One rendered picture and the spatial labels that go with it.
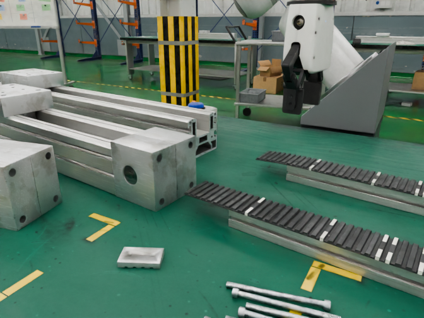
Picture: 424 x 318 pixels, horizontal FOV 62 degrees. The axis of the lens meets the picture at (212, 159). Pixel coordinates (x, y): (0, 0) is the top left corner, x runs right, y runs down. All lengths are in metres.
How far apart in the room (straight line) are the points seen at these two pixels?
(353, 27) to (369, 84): 7.25
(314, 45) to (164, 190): 0.31
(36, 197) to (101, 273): 0.18
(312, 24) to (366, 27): 7.62
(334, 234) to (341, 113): 0.58
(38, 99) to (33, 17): 5.47
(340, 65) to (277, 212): 0.64
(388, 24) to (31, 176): 7.84
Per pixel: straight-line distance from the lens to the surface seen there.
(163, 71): 4.02
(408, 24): 8.11
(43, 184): 0.57
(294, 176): 0.64
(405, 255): 0.44
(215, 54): 9.32
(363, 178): 0.61
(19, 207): 0.55
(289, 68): 0.54
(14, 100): 0.84
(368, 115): 0.98
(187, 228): 0.50
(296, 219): 0.46
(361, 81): 0.97
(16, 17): 6.49
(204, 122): 0.76
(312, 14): 0.56
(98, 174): 0.62
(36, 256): 0.49
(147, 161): 0.51
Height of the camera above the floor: 1.05
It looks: 21 degrees down
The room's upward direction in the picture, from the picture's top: straight up
